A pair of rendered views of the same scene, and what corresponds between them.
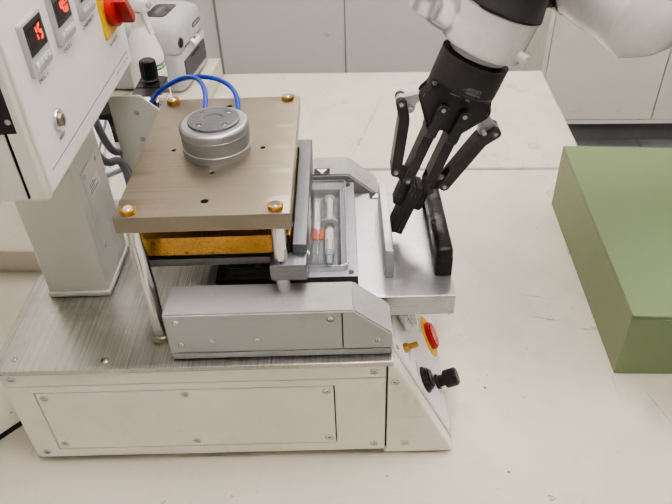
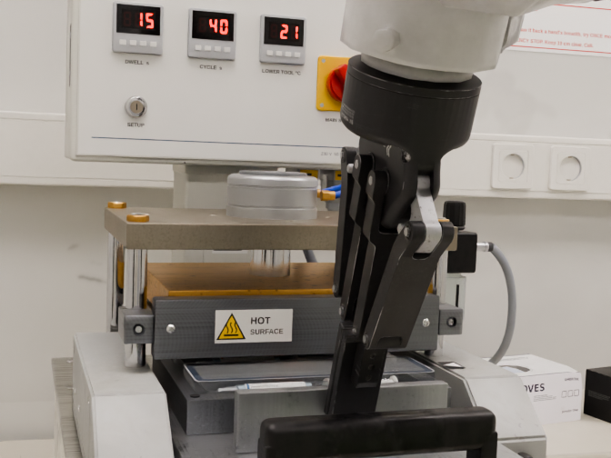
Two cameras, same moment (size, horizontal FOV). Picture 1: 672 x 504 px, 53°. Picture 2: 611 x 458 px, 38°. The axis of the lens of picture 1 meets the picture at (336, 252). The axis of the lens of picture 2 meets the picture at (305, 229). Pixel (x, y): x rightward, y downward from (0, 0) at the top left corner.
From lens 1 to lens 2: 0.83 m
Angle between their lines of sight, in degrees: 72
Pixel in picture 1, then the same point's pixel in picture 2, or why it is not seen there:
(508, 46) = (360, 11)
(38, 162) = (75, 118)
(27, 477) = not seen: outside the picture
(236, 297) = (112, 351)
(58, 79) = (166, 79)
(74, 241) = not seen: hidden behind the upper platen
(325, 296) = (122, 381)
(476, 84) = (347, 95)
